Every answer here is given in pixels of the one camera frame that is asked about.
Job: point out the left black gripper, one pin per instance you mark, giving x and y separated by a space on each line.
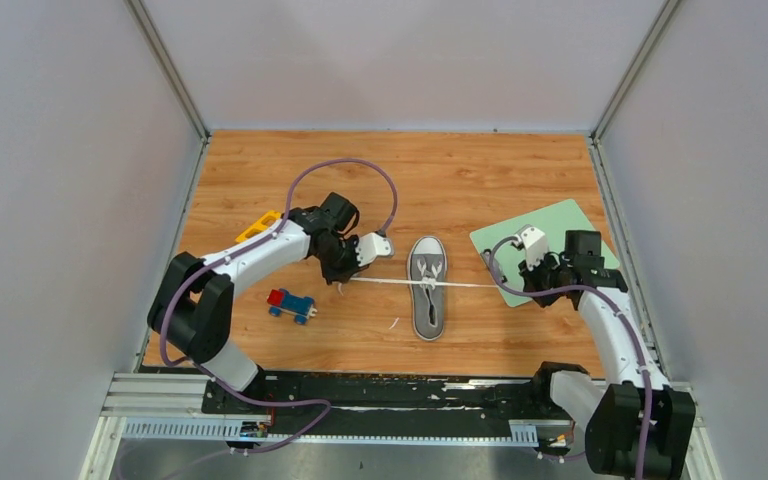
333 276

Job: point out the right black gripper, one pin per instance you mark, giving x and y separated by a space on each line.
530 275

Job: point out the grey canvas sneaker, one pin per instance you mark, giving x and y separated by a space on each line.
428 306

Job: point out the white shoelace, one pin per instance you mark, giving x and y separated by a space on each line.
420 273

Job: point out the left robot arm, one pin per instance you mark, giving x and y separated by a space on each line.
193 306

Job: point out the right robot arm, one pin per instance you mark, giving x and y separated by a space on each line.
638 426

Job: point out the blue red toy car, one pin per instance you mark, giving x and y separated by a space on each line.
300 309

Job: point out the yellow toy block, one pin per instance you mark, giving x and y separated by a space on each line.
263 223

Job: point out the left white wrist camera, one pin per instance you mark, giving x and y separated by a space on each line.
371 247

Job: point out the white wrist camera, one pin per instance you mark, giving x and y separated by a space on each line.
371 247
534 243

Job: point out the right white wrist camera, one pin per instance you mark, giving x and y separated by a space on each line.
534 243

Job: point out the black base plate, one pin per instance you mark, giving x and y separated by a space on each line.
391 406

